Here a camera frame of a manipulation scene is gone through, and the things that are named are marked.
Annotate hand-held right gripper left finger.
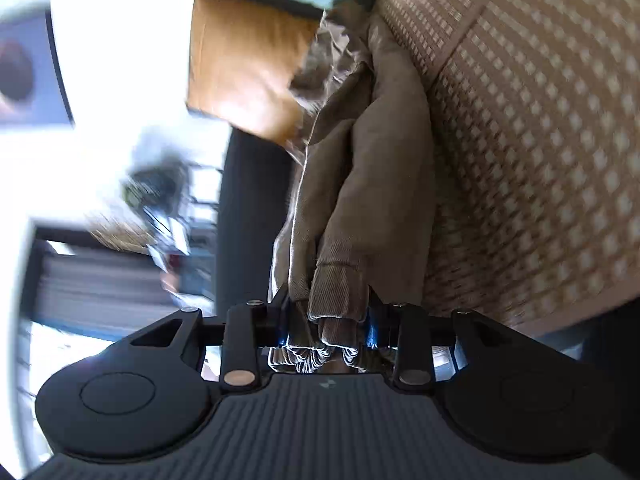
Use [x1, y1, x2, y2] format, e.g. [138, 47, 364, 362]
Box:
[130, 285, 291, 394]

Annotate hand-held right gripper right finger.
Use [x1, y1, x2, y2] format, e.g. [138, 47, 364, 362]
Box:
[368, 287, 501, 391]

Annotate brown jacket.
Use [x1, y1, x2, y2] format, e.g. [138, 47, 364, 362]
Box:
[267, 2, 434, 377]

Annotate dark grey sofa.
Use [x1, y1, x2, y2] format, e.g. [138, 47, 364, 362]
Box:
[214, 127, 640, 480]

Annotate rockery bonsai planter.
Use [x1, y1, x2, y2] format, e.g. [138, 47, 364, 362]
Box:
[122, 160, 195, 261]

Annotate wooden wheel ornament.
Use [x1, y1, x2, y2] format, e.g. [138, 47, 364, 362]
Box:
[84, 210, 157, 257]

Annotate woven rattan sofa mat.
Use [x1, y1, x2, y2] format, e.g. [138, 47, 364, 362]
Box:
[372, 0, 640, 335]

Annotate orange leather cushion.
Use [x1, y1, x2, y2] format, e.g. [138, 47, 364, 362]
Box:
[185, 0, 327, 144]

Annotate framed wall picture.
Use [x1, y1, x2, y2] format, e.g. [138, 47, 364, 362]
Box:
[0, 7, 77, 127]

